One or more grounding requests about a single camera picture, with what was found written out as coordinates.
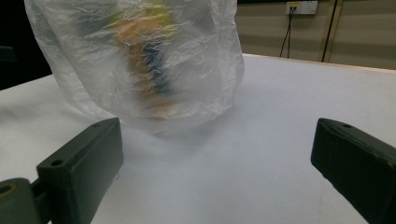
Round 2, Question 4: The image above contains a translucent white plastic bag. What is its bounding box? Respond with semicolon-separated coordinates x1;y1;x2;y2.
23;0;246;134

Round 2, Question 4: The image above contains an orange and blue packet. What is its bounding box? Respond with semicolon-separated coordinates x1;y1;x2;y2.
111;3;180;120

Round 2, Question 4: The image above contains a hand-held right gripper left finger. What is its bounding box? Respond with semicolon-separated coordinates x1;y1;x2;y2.
35;117;125;224

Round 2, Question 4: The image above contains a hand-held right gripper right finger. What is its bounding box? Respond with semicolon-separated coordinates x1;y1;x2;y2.
310;118;396;224

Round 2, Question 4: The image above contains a black cable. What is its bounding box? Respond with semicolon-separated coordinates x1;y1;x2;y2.
278;7;297;59

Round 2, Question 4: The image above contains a white wall socket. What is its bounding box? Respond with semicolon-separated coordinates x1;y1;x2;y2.
285;0;318;16

